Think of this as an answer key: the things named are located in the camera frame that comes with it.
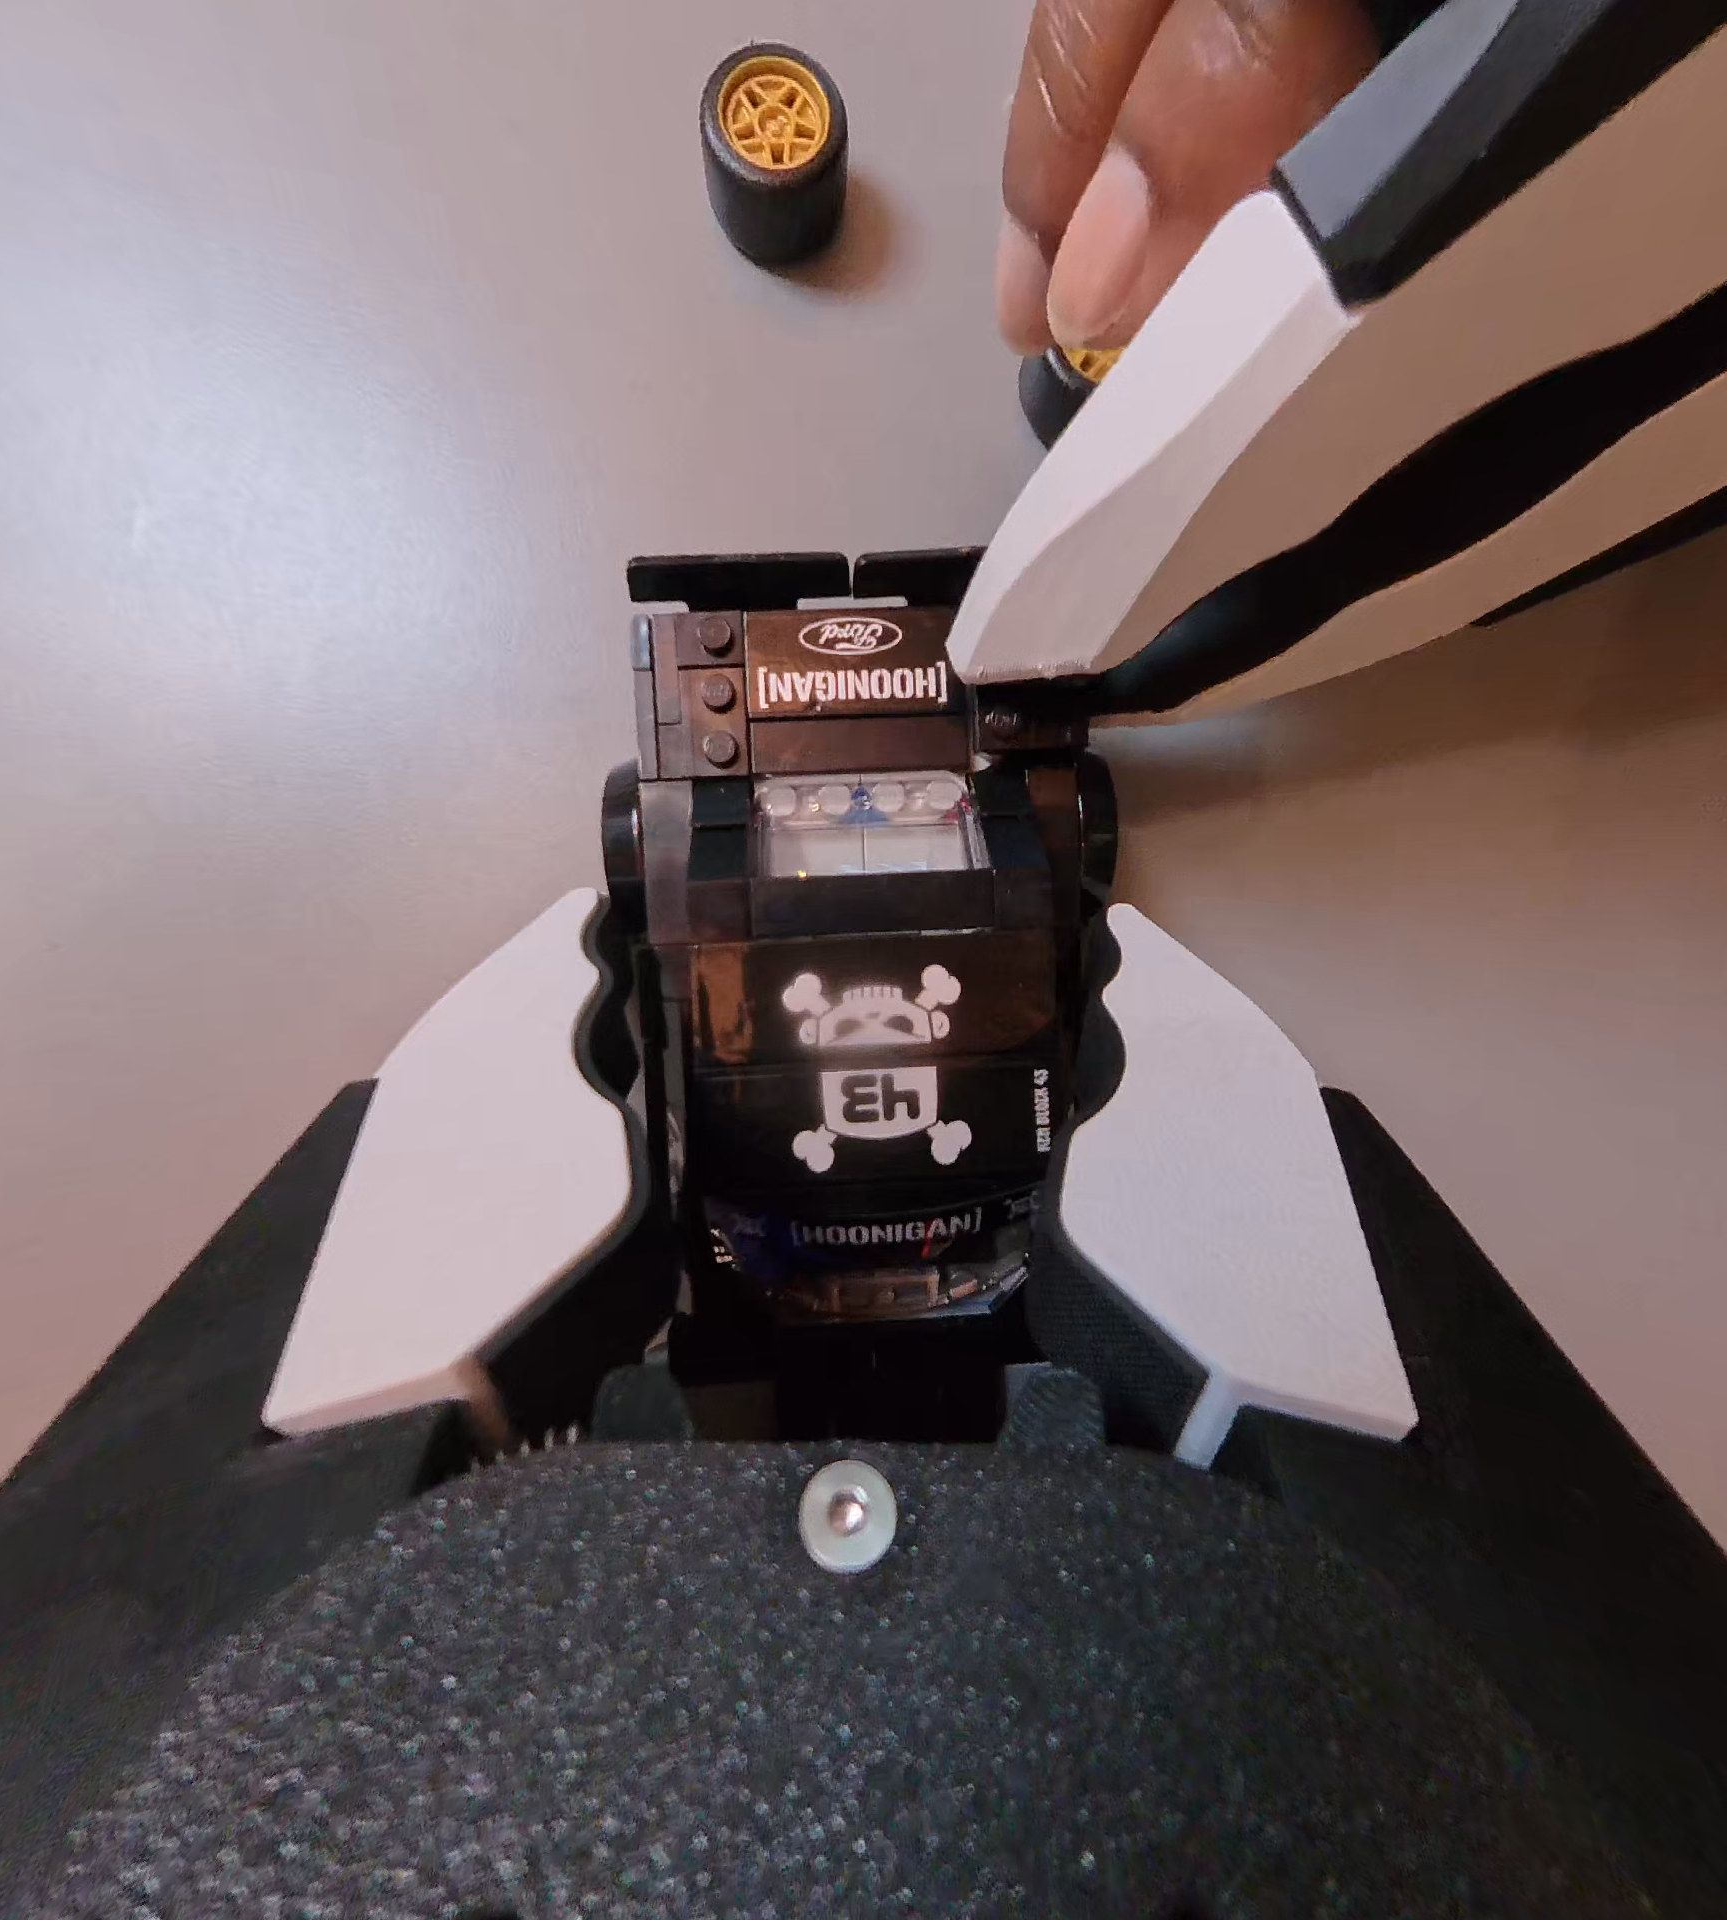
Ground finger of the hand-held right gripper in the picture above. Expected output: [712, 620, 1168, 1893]
[1074, 286, 1727, 722]
[948, 45, 1727, 686]

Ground black lego car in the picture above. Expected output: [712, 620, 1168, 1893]
[604, 549, 1120, 1412]

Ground black lego wheel gold hub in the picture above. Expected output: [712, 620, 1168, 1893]
[1020, 340, 1120, 452]
[706, 45, 850, 266]

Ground person's right hand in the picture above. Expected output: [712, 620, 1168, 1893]
[996, 0, 1376, 355]

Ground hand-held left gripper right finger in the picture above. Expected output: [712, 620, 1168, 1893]
[1044, 900, 1414, 1466]

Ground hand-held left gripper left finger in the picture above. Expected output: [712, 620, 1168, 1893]
[264, 891, 670, 1435]

